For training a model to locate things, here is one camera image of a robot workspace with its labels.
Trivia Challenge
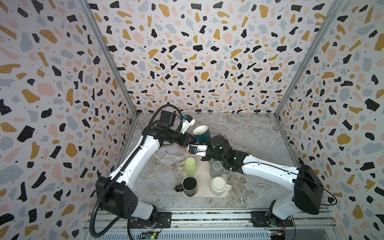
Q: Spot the dark green mug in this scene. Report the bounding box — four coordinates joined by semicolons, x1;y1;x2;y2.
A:
193;126;212;144

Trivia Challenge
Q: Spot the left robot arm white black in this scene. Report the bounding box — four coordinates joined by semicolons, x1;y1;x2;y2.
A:
90;110;197;226

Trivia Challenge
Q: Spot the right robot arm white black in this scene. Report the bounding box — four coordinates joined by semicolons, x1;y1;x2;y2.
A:
202;135;324;227

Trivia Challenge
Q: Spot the grey mug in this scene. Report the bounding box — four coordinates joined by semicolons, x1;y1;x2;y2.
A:
210;161;223;178

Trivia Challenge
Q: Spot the light green mug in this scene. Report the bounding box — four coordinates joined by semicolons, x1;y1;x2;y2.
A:
178;158;198;176

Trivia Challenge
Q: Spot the white mug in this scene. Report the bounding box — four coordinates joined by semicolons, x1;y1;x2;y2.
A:
211;177;232;196

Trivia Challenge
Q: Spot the black mug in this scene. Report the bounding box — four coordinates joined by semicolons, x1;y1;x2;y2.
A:
175;176;198;197

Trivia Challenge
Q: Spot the cream rectangular tray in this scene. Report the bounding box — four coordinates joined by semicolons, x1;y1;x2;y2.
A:
181;152;230;199

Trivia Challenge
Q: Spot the left green circuit board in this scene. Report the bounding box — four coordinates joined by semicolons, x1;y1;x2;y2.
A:
138;232;159;240

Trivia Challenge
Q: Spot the right circuit board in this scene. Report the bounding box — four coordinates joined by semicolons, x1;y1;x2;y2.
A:
269;230;286;240

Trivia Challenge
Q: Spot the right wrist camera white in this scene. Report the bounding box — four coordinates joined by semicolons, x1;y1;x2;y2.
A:
188;145;208;157

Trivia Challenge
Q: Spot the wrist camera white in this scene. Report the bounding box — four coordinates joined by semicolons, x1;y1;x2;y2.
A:
188;145;208;157
181;115;196;134

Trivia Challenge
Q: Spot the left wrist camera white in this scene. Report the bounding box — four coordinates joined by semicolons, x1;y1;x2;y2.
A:
181;115;196;134

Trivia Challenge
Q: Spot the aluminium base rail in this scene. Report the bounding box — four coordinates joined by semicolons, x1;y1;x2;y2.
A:
101;209;342;240

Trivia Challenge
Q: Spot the left black corrugated cable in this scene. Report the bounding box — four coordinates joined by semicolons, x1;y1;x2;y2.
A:
89;103;184;238

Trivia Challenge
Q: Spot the left aluminium corner post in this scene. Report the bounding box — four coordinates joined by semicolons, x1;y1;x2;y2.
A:
78;0;138;119

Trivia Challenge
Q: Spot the aluminium corner post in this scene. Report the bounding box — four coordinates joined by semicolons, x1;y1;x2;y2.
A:
274;0;343;119
78;0;138;119

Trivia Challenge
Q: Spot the right aluminium corner post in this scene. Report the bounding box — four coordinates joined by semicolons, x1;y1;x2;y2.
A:
274;0;343;119

